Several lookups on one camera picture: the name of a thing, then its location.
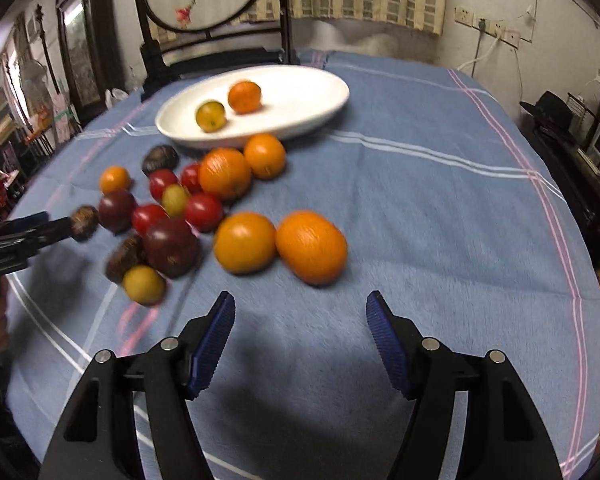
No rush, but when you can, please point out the small brown dried fruit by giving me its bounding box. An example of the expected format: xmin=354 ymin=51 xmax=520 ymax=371
xmin=70 ymin=205 xmax=99 ymax=243

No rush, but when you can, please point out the dark maroon plum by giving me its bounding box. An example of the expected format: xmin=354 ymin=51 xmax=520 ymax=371
xmin=97 ymin=190 xmax=136 ymax=234

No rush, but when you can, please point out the brown wrinkled fruit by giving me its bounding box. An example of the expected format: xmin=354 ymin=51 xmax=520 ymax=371
xmin=105 ymin=234 xmax=147 ymax=284

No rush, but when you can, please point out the dark red tomato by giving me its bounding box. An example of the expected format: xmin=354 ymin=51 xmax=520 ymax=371
xmin=132 ymin=204 xmax=169 ymax=236

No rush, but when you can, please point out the red cherry tomato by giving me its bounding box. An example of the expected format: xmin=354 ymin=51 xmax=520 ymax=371
xmin=180 ymin=162 xmax=202 ymax=194
xmin=149 ymin=169 xmax=178 ymax=203

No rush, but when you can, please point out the dark purple plum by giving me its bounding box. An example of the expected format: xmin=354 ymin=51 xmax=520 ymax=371
xmin=143 ymin=218 xmax=200 ymax=278

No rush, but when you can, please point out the olive green small fruit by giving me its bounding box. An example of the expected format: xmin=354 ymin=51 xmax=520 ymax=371
xmin=161 ymin=184 xmax=190 ymax=218

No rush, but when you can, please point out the wrinkled dark passion fruit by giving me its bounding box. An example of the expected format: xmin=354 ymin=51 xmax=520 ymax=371
xmin=142 ymin=144 xmax=180 ymax=177

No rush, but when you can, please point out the red cherry tomato back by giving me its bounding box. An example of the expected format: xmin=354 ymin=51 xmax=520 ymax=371
xmin=180 ymin=162 xmax=202 ymax=194

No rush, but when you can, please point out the medium orange mandarin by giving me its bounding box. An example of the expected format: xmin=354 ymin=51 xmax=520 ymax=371
xmin=198 ymin=148 xmax=252 ymax=202

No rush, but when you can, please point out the yellow-green citrus fruit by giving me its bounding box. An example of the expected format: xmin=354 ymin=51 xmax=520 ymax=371
xmin=195 ymin=101 xmax=226 ymax=133

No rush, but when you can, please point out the smooth orange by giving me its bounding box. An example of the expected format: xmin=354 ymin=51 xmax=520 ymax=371
xmin=213 ymin=211 xmax=277 ymax=275

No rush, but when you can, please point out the small orange tangerine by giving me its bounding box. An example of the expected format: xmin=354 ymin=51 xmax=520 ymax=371
xmin=227 ymin=80 xmax=262 ymax=115

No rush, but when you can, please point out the large bumpy orange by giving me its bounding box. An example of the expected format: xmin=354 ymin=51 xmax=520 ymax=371
xmin=275 ymin=210 xmax=348 ymax=286

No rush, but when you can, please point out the small orange kumquat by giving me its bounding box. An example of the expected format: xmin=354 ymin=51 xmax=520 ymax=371
xmin=99 ymin=166 xmax=132 ymax=195

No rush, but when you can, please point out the yellow-green small fruit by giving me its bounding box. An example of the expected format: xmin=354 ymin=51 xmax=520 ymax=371
xmin=122 ymin=266 xmax=166 ymax=306

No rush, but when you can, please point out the white plastic bag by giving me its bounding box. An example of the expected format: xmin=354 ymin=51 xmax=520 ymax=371
xmin=105 ymin=88 xmax=129 ymax=110

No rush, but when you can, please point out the round embroidery screen stand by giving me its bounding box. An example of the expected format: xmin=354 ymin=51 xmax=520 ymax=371
xmin=134 ymin=0 xmax=299 ymax=101

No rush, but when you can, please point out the blue striped tablecloth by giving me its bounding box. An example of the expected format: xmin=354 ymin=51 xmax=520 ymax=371
xmin=7 ymin=53 xmax=600 ymax=479

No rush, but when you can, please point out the white oval plate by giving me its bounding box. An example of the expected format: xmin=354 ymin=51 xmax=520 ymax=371
xmin=155 ymin=65 xmax=350 ymax=150

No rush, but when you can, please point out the black hat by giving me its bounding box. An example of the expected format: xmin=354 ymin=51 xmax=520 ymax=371
xmin=519 ymin=91 xmax=573 ymax=131

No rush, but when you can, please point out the dark framed wall painting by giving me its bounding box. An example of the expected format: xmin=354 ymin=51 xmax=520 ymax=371
xmin=55 ymin=0 xmax=124 ymax=125

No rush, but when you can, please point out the white wall cable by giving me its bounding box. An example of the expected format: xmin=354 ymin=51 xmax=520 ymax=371
xmin=456 ymin=19 xmax=504 ymax=79

